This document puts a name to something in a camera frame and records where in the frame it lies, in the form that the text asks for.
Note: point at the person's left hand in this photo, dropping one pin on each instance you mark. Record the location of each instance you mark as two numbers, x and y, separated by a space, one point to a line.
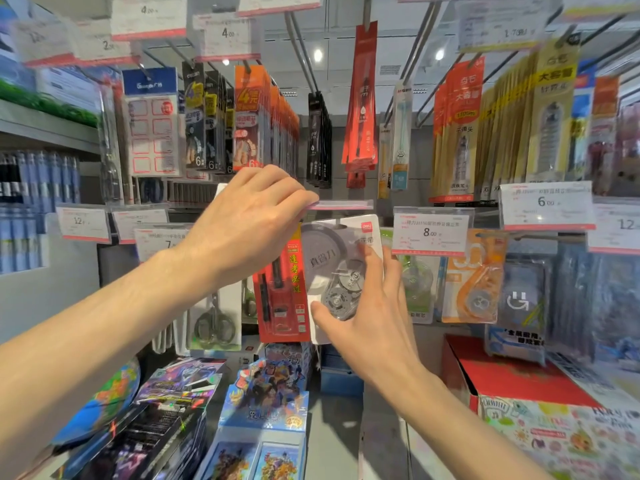
245 229

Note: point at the person's right hand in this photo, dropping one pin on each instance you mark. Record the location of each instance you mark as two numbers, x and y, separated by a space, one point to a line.
380 334

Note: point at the green correction tape package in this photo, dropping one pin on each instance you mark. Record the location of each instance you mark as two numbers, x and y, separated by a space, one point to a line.
420 284

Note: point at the white grey correction tape pack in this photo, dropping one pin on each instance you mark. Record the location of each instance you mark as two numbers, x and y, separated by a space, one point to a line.
325 254

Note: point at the orange correction tape pack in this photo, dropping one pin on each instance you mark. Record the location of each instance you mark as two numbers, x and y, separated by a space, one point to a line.
472 284

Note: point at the person's left forearm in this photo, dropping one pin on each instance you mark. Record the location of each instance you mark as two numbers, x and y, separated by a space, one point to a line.
90 344

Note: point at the person's right forearm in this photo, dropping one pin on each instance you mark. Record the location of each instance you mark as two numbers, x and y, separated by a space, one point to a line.
465 434

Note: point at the orange pen set packages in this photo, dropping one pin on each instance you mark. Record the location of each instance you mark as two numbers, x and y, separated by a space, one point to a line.
285 309

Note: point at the stack of blue striped packets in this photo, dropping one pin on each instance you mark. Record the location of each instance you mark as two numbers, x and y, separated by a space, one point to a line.
340 369

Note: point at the white price tag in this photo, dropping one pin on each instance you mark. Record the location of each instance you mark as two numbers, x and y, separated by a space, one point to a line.
500 24
227 37
42 42
107 44
149 14
345 205
82 223
137 222
547 204
277 3
155 242
615 224
430 232

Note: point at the cartoon sticker sheet packs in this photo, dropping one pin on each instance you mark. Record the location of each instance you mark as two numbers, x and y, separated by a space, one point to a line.
290 359

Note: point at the clear packs of grey scissors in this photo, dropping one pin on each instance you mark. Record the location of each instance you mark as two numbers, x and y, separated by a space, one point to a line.
167 339

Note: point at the red cardboard box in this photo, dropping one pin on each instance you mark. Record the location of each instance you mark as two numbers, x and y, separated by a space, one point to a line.
510 369

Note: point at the white red label sticker packs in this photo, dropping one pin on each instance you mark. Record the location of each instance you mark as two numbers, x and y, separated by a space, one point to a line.
150 129

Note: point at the clear blister compass package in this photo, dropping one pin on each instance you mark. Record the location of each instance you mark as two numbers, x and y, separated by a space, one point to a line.
520 304

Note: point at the clear pack black scissors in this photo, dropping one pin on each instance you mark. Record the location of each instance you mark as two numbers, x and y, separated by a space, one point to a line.
110 154

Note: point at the black holographic card box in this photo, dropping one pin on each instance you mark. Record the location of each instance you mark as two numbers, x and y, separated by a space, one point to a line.
155 424

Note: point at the row of blue pen boxes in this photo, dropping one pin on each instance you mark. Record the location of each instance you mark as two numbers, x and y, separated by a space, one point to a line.
30 209

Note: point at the blue globe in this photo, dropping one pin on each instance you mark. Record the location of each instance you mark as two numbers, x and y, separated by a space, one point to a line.
105 399

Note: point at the row of blue stationery packs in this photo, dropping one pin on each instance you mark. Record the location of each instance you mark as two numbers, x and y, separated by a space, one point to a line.
600 304

